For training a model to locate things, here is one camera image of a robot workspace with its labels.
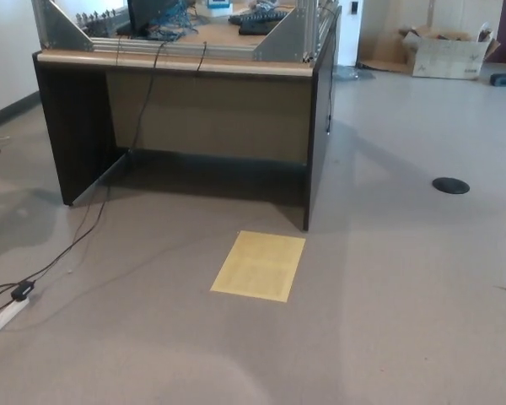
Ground yellow paper sheet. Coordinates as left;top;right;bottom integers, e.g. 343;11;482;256
209;229;307;304

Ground dark brown beige-top desk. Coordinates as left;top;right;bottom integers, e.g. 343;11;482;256
31;4;343;232

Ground clear plastic wrap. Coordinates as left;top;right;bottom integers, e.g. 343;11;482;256
334;64;377;82

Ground black flat rectangular device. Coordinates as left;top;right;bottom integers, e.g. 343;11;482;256
238;20;280;36

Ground black keyboard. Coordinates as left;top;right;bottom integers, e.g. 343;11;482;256
228;8;295;27

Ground flat cardboard sheet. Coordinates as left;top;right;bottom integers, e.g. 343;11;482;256
357;40;415;76

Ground black round floor cover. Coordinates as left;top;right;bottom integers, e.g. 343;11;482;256
431;176;471;196

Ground white and blue box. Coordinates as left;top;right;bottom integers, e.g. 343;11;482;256
195;0;234;19

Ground black monitor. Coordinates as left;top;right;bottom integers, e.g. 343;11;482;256
116;0;179;37

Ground open cardboard box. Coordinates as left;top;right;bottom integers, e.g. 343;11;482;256
397;21;503;81

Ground black power adapter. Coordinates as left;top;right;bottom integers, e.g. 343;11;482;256
10;279;38;301

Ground white power strip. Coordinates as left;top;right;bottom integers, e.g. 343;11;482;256
0;294;30;345

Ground long black power cable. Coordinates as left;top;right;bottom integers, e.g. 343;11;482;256
24;40;170;289

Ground thin black desk-side cable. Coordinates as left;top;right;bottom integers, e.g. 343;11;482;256
325;3;337;136

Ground short black hanging cable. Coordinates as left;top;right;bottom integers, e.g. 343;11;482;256
195;40;208;73

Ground blue cable tangle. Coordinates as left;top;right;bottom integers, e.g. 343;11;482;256
144;0;200;41

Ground aluminium extrusion frame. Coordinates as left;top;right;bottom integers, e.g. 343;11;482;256
31;0;339;65

